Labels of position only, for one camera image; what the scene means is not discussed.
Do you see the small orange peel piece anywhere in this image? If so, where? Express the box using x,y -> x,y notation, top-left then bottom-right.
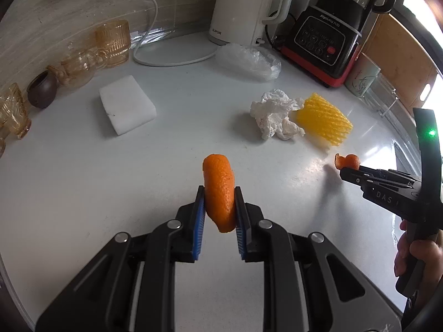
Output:
334,154 -> 360,170

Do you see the large orange peel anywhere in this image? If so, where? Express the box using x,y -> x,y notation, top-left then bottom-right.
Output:
203,154 -> 236,233

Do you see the person's right hand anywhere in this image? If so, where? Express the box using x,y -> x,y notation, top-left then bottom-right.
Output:
393,219 -> 443,305

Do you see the yellow foam fruit net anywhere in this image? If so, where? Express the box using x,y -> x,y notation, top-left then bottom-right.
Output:
289,93 -> 353,151

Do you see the white ceramic cup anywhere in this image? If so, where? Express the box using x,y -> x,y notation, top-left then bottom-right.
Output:
345,53 -> 381,97

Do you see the crumpled white tissue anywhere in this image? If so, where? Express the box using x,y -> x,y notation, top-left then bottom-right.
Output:
249,89 -> 306,141

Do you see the wooden cutting board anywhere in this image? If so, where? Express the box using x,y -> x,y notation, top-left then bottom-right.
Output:
363,14 -> 438,112

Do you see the white sponge block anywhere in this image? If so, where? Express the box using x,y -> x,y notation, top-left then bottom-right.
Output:
99,75 -> 157,136

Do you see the red black blender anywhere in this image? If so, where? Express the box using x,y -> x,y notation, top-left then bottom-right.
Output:
281,0 -> 396,88

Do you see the clear plastic bag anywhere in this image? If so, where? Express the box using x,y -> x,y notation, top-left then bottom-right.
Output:
215,43 -> 282,82

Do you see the amber glass mug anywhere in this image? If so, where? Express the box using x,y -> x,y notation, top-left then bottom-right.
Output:
47,48 -> 108,90

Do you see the dark brown small pot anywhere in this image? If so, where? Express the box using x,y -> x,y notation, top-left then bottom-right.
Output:
26,70 -> 58,110

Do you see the amber ribbed glass cup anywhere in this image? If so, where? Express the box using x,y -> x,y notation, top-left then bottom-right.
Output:
95,20 -> 132,68

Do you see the white electric kettle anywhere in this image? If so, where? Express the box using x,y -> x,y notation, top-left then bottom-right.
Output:
209,0 -> 292,46

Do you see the white power cable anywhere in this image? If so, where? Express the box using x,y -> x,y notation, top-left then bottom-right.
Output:
101,0 -> 219,68

